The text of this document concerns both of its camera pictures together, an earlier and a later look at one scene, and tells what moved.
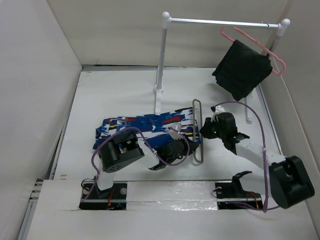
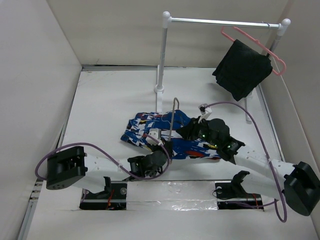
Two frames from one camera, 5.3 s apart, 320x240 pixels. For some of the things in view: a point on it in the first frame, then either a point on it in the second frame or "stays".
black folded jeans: [242, 70] stays
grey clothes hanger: [193, 101] -> [177, 99]
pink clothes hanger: [261, 45] stays
